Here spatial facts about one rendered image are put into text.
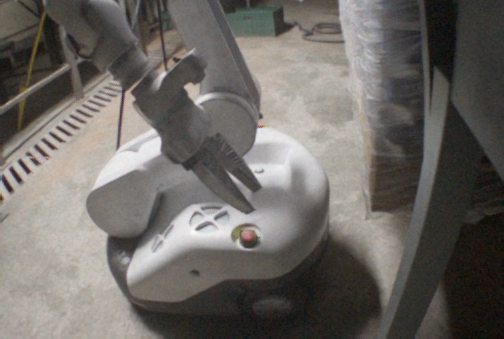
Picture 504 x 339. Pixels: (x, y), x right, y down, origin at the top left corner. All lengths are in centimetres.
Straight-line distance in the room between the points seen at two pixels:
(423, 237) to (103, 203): 83
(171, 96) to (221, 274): 46
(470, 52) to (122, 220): 94
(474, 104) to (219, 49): 64
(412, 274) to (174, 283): 64
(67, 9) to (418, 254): 53
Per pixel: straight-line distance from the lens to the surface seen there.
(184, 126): 51
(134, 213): 98
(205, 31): 76
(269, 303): 94
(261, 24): 388
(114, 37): 52
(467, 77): 20
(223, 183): 54
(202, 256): 79
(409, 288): 39
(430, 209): 31
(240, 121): 77
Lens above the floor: 89
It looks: 31 degrees down
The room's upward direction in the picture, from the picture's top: 7 degrees counter-clockwise
